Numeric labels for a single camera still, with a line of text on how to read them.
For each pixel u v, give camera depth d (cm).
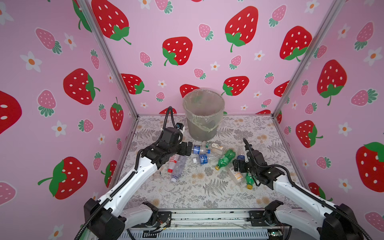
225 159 90
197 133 110
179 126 66
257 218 75
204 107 106
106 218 37
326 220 40
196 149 95
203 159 90
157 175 86
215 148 95
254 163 63
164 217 75
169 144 55
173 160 91
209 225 73
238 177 83
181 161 95
